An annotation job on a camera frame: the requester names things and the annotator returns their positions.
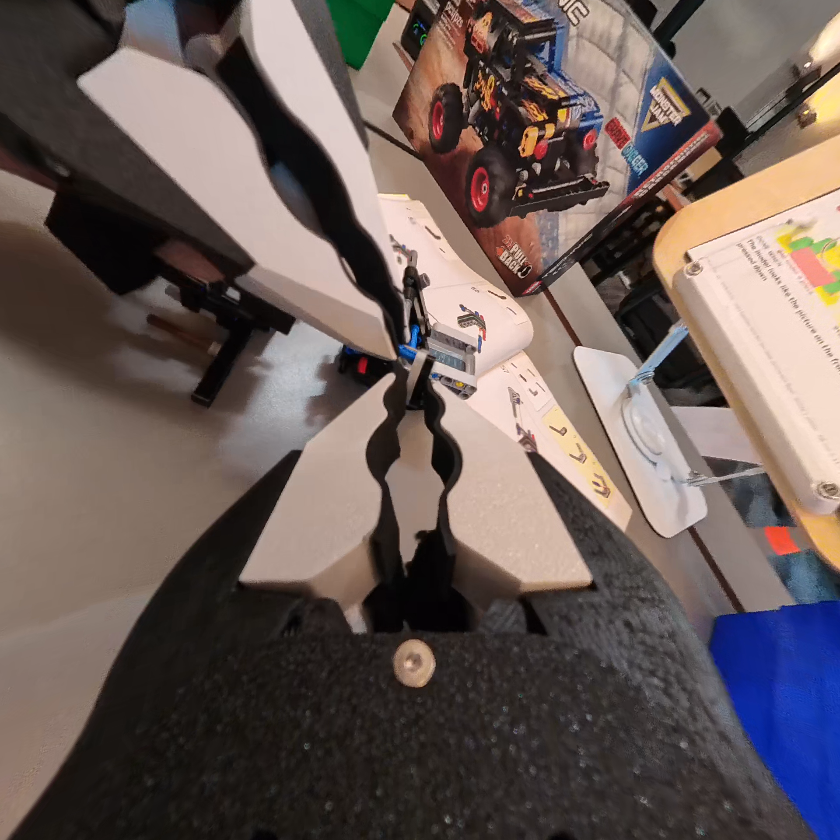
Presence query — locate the black metal pole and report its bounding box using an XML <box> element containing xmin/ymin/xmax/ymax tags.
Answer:
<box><xmin>653</xmin><ymin>0</ymin><xmax>707</xmax><ymax>42</ymax></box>

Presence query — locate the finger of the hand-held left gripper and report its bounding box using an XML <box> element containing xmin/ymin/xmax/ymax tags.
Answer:
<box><xmin>215</xmin><ymin>0</ymin><xmax>406</xmax><ymax>332</ymax></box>
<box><xmin>75</xmin><ymin>47</ymin><xmax>404</xmax><ymax>362</ymax></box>

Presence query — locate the light wooden board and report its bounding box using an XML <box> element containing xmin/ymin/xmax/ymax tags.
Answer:
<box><xmin>651</xmin><ymin>134</ymin><xmax>840</xmax><ymax>572</ymax></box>

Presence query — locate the green plastic bin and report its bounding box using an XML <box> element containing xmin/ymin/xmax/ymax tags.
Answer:
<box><xmin>326</xmin><ymin>0</ymin><xmax>395</xmax><ymax>71</ymax></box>

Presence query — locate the white framed instruction sign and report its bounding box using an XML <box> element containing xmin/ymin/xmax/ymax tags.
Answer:
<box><xmin>672</xmin><ymin>190</ymin><xmax>840</xmax><ymax>516</ymax></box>

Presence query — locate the black device with screen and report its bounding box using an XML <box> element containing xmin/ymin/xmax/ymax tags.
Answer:
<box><xmin>394</xmin><ymin>0</ymin><xmax>442</xmax><ymax>63</ymax></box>

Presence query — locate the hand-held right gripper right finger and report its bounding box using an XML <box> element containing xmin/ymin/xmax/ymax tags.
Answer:
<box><xmin>423</xmin><ymin>377</ymin><xmax>597</xmax><ymax>631</ymax></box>

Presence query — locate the black chair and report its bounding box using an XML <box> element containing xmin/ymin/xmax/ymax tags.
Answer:
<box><xmin>584</xmin><ymin>105</ymin><xmax>746</xmax><ymax>391</ymax></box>

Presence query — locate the white metal stand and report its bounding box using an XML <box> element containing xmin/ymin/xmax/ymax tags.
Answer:
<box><xmin>573</xmin><ymin>322</ymin><xmax>769</xmax><ymax>539</ymax></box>

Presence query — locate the white lego instruction booklet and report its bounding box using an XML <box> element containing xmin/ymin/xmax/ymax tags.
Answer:
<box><xmin>377</xmin><ymin>193</ymin><xmax>632</xmax><ymax>532</ymax></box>

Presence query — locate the monster truck lego box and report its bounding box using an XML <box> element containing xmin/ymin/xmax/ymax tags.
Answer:
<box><xmin>392</xmin><ymin>0</ymin><xmax>723</xmax><ymax>298</ymax></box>

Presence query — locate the grey lego assembly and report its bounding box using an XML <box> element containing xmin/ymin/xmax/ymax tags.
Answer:
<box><xmin>394</xmin><ymin>262</ymin><xmax>490</xmax><ymax>411</ymax></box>

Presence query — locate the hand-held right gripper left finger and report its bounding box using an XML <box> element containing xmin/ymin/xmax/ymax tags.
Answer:
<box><xmin>238</xmin><ymin>373</ymin><xmax>411</xmax><ymax>634</ymax></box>

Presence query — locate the black red lego piece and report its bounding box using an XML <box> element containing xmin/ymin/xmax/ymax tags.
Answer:
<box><xmin>338</xmin><ymin>344</ymin><xmax>389</xmax><ymax>383</ymax></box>

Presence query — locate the blue plastic bin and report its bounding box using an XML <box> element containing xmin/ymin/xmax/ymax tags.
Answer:
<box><xmin>709</xmin><ymin>600</ymin><xmax>840</xmax><ymax>840</ymax></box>

